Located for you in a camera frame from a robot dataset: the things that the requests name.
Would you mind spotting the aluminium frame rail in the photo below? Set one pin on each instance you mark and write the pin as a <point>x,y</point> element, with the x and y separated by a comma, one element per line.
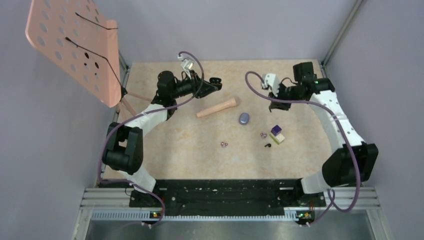
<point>105,214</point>

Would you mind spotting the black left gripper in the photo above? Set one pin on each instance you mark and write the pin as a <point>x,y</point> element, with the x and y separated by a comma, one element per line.
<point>200,87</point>

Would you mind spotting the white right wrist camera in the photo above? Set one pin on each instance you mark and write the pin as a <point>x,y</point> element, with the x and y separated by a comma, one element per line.
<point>270,81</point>

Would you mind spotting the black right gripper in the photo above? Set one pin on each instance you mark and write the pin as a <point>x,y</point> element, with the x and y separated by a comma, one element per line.
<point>280,105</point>

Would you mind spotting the purple and green toy blocks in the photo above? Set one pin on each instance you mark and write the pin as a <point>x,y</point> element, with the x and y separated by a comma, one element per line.
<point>276,134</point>

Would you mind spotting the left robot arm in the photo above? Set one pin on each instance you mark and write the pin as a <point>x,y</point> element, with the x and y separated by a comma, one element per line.
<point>124,149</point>

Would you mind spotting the pink perforated board stand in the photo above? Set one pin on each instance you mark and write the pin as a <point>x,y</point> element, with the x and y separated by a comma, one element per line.
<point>80,40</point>

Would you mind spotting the grey-blue oval case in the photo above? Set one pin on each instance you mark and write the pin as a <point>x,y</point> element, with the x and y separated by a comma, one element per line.
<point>244,118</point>

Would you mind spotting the black earbud charging case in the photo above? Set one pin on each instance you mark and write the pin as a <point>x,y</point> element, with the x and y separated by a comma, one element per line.
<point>215,80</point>

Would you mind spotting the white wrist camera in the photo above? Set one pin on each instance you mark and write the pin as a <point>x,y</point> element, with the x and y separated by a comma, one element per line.
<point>186,63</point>
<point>270,81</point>

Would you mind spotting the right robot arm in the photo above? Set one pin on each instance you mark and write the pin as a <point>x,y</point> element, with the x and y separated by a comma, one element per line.
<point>351,157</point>

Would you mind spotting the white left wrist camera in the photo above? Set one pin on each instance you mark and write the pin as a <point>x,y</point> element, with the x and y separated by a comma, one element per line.
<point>186,63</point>

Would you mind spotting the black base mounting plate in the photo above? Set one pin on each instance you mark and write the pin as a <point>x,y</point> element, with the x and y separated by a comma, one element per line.
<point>226,197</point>

